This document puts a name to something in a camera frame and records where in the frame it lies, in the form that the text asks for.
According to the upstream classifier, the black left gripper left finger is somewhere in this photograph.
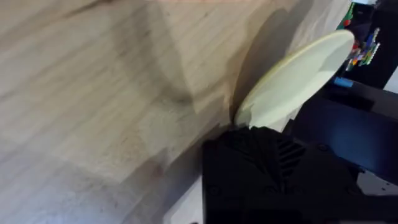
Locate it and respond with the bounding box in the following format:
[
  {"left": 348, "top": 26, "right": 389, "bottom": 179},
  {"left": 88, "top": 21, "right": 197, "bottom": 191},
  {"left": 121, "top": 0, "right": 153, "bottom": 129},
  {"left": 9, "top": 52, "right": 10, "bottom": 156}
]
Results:
[{"left": 201, "top": 126, "right": 285, "bottom": 224}]

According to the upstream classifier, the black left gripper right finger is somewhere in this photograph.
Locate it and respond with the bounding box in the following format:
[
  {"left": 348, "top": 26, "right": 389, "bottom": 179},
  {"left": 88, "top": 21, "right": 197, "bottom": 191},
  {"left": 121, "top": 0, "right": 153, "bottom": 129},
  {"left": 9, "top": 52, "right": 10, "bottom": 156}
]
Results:
[{"left": 279, "top": 136, "right": 365, "bottom": 224}]

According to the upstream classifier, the pale green plate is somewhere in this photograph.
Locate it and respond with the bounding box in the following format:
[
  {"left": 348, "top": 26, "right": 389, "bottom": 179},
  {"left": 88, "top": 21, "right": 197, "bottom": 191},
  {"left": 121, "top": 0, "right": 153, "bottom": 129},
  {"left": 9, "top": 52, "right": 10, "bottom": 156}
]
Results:
[{"left": 233, "top": 29, "right": 356, "bottom": 133}]

